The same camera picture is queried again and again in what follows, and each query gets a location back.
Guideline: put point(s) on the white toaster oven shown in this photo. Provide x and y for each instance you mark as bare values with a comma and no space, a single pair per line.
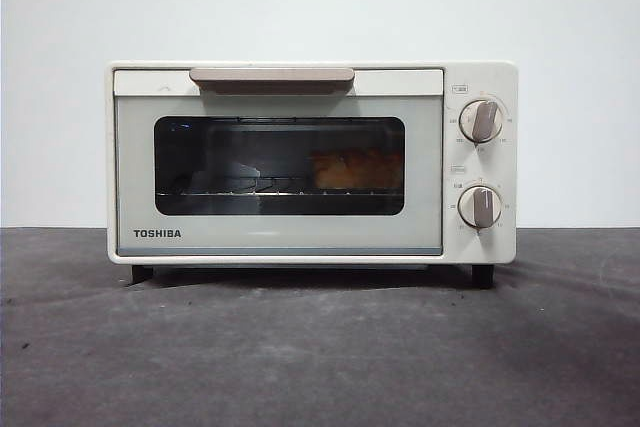
500,82

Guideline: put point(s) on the golden bread loaf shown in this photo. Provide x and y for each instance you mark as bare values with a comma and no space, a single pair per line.
357,169

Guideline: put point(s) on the taupe timer knob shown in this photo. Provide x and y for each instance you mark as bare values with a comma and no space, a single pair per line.
480,207

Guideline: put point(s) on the taupe temperature knob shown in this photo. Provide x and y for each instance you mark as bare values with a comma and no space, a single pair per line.
481,120

